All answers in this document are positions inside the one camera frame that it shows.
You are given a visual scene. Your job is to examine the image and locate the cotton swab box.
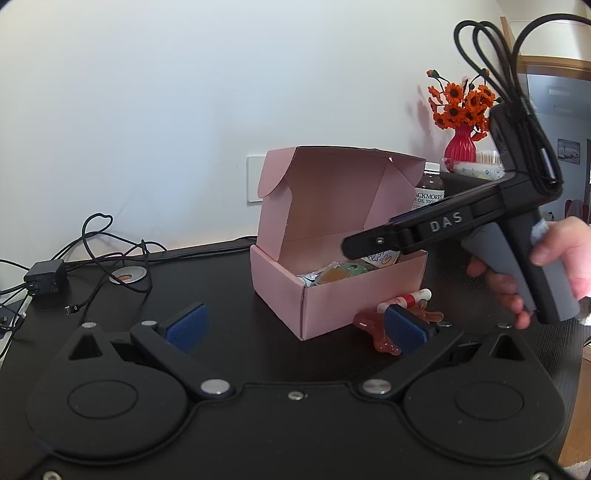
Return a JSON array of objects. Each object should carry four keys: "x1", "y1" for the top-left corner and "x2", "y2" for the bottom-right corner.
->
[{"x1": 476, "y1": 150, "x2": 501, "y2": 165}]

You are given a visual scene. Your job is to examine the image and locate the orange flower bouquet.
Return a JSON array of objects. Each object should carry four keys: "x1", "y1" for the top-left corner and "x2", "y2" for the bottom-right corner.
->
[{"x1": 426, "y1": 69, "x2": 501, "y2": 142}]

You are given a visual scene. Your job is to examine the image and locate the green frog toy bag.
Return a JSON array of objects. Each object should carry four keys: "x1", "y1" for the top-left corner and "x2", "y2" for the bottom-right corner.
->
[{"x1": 315, "y1": 260, "x2": 376, "y2": 285}]

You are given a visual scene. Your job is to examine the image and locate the black power adapter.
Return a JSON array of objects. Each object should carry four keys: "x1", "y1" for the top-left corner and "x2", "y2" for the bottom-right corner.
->
[{"x1": 23, "y1": 259, "x2": 67, "y2": 296}]

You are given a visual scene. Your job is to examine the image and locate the red translucent hand-shaped comb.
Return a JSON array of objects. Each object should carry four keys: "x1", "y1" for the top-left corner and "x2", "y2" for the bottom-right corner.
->
[{"x1": 353, "y1": 304, "x2": 444, "y2": 356}]

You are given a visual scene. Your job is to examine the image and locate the brown fish oil bottle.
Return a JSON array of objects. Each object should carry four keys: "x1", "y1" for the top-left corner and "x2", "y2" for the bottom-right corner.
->
[{"x1": 412, "y1": 162, "x2": 445, "y2": 210}]

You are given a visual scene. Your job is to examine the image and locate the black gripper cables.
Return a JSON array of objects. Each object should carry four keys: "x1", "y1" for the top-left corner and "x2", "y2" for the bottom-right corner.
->
[{"x1": 452, "y1": 12, "x2": 591, "y2": 195}]

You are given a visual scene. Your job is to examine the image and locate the black tangled cable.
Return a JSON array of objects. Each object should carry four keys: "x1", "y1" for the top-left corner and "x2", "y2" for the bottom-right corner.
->
[{"x1": 0, "y1": 211, "x2": 167, "y2": 356}]

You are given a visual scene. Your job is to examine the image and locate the red white tube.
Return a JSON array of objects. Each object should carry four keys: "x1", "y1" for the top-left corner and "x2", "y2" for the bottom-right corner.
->
[{"x1": 377, "y1": 289, "x2": 432, "y2": 313}]

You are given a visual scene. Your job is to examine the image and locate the person right hand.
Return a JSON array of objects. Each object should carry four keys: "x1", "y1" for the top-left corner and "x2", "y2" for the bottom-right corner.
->
[{"x1": 467, "y1": 216, "x2": 590, "y2": 329}]

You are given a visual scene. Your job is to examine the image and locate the pink cardboard box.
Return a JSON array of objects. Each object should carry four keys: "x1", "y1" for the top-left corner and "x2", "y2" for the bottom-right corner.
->
[{"x1": 250, "y1": 146, "x2": 428, "y2": 340}]

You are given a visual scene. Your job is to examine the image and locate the cartoon sticker packet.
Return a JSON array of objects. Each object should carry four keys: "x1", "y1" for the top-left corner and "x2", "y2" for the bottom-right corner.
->
[{"x1": 362, "y1": 250, "x2": 400, "y2": 269}]

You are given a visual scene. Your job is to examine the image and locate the white wall socket strip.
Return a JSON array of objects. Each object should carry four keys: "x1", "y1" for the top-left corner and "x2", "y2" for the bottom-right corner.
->
[{"x1": 246, "y1": 155, "x2": 266, "y2": 204}]

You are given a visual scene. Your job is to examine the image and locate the red ribbed vase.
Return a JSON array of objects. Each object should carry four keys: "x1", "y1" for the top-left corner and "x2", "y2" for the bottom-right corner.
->
[{"x1": 444, "y1": 124, "x2": 476, "y2": 162}]

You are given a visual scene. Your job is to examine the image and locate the silver desk grommet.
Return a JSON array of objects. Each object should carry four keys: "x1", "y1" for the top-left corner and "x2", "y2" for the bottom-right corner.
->
[{"x1": 109, "y1": 266, "x2": 147, "y2": 285}]

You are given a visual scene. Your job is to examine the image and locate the clear wrapped packet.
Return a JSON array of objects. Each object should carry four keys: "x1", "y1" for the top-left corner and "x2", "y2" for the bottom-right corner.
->
[{"x1": 444, "y1": 158, "x2": 505, "y2": 181}]

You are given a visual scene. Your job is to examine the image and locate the white cream tube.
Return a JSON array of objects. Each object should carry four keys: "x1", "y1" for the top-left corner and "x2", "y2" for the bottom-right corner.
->
[{"x1": 298, "y1": 271, "x2": 322, "y2": 287}]

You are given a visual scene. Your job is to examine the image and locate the black appliance cabinet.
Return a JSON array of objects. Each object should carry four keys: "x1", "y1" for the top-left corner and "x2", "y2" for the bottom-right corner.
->
[{"x1": 440, "y1": 172, "x2": 491, "y2": 198}]

